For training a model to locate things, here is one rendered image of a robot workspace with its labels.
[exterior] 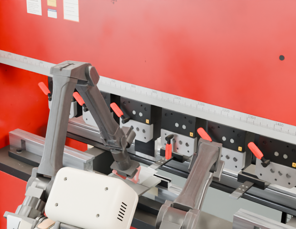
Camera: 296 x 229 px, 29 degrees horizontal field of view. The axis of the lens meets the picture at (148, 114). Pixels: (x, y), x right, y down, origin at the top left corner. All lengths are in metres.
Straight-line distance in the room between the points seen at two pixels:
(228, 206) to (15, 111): 1.82
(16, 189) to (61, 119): 1.08
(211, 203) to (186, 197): 2.46
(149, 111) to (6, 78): 0.90
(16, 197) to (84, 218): 1.31
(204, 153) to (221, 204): 2.31
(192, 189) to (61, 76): 0.52
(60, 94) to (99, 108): 0.23
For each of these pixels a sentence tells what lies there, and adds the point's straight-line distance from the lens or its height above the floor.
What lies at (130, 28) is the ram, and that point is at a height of 1.60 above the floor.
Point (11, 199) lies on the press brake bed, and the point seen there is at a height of 0.69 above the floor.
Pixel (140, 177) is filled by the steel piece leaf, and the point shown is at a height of 1.00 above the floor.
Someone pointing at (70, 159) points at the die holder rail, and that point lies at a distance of 2.60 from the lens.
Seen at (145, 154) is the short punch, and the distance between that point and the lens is 2.33.
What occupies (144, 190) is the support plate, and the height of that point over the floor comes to 1.00.
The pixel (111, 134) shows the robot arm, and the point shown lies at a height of 1.28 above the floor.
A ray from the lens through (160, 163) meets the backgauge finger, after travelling 2.42.
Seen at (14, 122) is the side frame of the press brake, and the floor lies 0.98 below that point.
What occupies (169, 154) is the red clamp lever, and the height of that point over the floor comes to 1.16.
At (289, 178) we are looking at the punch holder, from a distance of 1.98.
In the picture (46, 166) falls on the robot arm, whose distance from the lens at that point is 1.75.
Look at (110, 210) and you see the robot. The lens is 1.48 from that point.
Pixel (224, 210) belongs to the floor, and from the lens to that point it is 4.05.
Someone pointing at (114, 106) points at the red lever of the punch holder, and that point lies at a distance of 2.25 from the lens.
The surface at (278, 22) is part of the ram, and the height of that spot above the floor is 1.71.
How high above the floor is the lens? 2.12
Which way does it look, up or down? 22 degrees down
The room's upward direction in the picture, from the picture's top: 1 degrees clockwise
